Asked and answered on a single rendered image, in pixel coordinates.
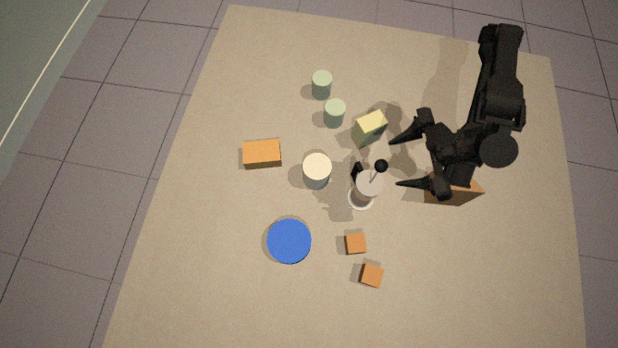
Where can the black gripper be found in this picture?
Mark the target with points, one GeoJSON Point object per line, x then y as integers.
{"type": "Point", "coordinates": [440, 185]}

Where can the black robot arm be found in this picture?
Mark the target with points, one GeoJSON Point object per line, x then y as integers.
{"type": "Point", "coordinates": [498, 99]}

